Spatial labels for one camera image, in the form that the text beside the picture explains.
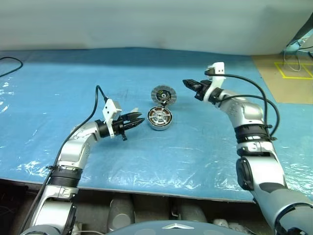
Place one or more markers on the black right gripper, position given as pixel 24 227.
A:
pixel 205 90

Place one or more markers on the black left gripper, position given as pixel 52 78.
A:
pixel 118 127

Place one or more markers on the motor stator with copper windings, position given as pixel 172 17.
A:
pixel 159 128

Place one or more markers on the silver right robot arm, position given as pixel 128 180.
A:
pixel 247 112

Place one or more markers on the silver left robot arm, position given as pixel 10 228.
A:
pixel 75 151

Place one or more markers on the round finned motor end cover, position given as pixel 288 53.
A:
pixel 162 95

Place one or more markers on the blue plastic table sheet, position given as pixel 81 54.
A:
pixel 156 161

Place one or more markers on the grey rounded cylinder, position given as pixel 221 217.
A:
pixel 121 215
pixel 192 214

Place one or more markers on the grey robot torso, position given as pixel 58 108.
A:
pixel 159 230

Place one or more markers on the dark stand leg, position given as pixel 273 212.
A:
pixel 304 28

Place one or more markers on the white rounded lump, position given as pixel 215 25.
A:
pixel 230 225

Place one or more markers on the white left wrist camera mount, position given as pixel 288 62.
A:
pixel 110 107

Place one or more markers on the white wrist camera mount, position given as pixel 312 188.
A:
pixel 217 68
pixel 110 107

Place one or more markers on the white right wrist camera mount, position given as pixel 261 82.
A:
pixel 217 68

